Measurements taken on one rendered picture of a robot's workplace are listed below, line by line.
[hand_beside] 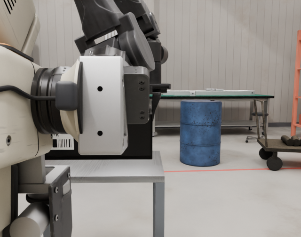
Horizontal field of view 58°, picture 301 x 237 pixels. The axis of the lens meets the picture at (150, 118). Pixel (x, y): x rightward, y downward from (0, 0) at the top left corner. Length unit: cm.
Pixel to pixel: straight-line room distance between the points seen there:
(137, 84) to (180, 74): 705
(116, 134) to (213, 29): 745
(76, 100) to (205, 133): 371
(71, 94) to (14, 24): 15
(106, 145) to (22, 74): 12
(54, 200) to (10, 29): 25
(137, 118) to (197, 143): 363
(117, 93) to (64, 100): 6
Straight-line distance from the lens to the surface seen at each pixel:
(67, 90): 29
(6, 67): 30
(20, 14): 43
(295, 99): 698
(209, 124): 397
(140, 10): 69
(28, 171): 47
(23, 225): 45
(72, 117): 32
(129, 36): 44
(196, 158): 405
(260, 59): 811
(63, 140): 69
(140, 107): 37
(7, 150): 30
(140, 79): 34
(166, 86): 70
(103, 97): 31
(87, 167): 136
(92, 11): 46
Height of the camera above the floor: 120
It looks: 7 degrees down
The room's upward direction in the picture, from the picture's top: straight up
